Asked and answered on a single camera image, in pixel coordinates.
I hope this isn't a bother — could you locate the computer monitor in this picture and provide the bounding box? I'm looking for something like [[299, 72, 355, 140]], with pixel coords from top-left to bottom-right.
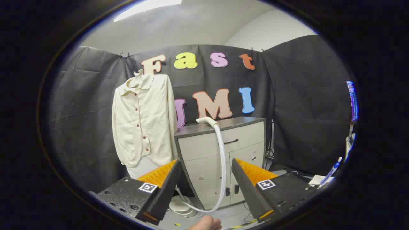
[[346, 80, 359, 122]]

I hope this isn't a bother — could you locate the cream button-up shirt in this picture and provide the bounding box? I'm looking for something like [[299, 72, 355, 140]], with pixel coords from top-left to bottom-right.
[[112, 73, 179, 168]]

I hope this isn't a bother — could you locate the white plastic clothes hanger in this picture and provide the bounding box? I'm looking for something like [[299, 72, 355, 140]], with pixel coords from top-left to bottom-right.
[[126, 70, 154, 88]]

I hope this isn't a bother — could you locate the white garment steamer hose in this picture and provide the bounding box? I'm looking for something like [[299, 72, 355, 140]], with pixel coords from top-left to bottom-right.
[[179, 123, 227, 213]]

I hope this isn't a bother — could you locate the white garment steamer head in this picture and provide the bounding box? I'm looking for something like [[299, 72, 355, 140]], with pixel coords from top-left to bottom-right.
[[196, 117, 219, 128]]

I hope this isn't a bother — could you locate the blue pen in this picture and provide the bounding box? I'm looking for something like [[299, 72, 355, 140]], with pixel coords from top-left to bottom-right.
[[320, 157, 343, 187]]

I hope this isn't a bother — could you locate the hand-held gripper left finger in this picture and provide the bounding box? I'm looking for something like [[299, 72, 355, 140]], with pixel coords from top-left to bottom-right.
[[96, 159, 182, 226]]

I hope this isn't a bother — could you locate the grey-topped cream cabinet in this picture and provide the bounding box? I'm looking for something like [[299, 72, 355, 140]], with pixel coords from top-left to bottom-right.
[[174, 117, 267, 210]]

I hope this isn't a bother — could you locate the white paper sheet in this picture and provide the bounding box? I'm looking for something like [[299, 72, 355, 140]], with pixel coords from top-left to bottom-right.
[[308, 175, 334, 187]]

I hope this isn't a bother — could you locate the black cable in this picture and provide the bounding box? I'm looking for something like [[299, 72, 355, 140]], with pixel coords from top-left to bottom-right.
[[265, 120, 276, 170]]

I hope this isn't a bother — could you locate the white fabric panel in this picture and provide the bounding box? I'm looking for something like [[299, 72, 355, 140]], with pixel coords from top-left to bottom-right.
[[128, 156, 158, 179]]

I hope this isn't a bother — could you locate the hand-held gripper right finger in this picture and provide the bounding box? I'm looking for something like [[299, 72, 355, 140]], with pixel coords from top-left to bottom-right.
[[231, 158, 320, 224]]

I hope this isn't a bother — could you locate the white garment steamer base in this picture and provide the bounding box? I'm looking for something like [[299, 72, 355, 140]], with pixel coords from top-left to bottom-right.
[[169, 195, 197, 217]]

